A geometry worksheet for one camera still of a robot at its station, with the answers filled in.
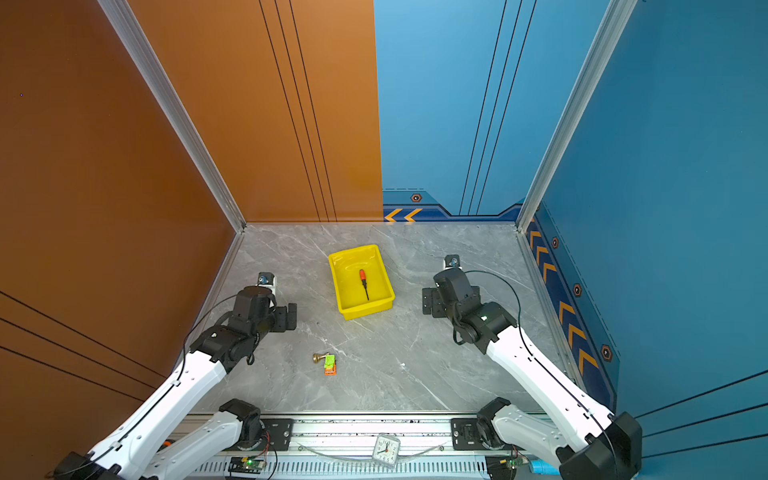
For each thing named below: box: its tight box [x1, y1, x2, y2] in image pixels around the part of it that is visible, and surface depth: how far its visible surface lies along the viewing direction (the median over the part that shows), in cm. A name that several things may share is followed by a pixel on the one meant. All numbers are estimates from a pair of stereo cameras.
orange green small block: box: [324, 354, 337, 376], surface depth 84 cm
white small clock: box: [372, 435, 401, 468], surface depth 71 cm
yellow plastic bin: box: [328, 244, 396, 321], surface depth 104 cm
